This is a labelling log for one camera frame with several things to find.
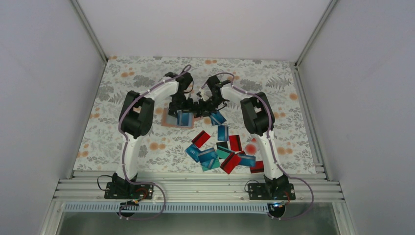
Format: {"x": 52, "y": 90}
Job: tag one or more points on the perforated grey cable tray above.
{"x": 150, "y": 207}

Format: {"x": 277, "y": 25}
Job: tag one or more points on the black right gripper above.
{"x": 202, "y": 108}

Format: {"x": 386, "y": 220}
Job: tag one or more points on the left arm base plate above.
{"x": 128, "y": 191}

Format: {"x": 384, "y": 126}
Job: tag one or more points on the red card near wallet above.
{"x": 201, "y": 139}

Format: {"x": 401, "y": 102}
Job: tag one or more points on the blue striped card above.
{"x": 207, "y": 155}

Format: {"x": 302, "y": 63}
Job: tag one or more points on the teal card lower pile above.
{"x": 211, "y": 164}

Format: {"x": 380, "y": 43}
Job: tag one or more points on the light blue card right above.
{"x": 247, "y": 160}

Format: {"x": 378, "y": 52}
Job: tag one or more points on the red card centre upright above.
{"x": 235, "y": 143}

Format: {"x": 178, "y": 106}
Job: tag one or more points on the red card bottom right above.
{"x": 257, "y": 168}

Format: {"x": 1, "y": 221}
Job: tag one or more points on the floral patterned table mat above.
{"x": 168, "y": 146}

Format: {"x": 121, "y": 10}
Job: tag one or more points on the black card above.
{"x": 221, "y": 144}

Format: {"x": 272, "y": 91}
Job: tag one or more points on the tan leather card holder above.
{"x": 170, "y": 121}

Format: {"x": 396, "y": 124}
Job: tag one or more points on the blue card pile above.
{"x": 193, "y": 151}
{"x": 217, "y": 119}

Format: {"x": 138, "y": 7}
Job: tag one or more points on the red card lower centre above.
{"x": 230, "y": 163}

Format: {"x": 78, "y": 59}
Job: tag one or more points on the aluminium rail frame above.
{"x": 196, "y": 187}

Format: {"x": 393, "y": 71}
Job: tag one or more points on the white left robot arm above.
{"x": 136, "y": 119}

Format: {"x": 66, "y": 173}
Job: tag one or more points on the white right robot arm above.
{"x": 258, "y": 120}

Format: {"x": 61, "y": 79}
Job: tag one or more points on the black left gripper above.
{"x": 172, "y": 107}

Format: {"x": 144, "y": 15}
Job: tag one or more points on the teal green card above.
{"x": 223, "y": 152}

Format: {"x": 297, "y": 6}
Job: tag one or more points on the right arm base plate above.
{"x": 259, "y": 191}

